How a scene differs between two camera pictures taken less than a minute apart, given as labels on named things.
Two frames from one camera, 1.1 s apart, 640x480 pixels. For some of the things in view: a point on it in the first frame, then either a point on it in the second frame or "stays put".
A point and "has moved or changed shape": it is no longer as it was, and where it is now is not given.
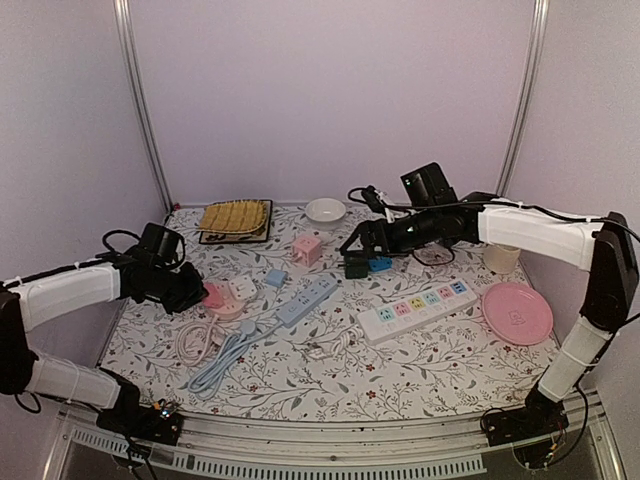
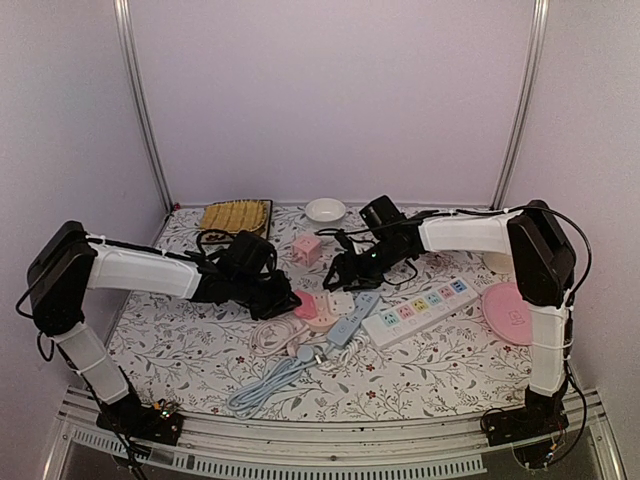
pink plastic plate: x=517 y=314 stays put
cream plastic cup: x=501 y=259 stays put
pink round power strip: x=221 y=303 has moved or changed shape
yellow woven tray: x=236 y=221 stays put
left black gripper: x=197 y=291 -> x=283 y=303
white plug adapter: x=243 y=287 has moved or changed shape
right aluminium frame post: x=524 y=97 stays put
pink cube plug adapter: x=306 y=249 stays put
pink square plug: x=215 y=297 has moved or changed shape
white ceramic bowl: x=325 y=209 stays put
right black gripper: x=368 y=229 -> x=341 y=263
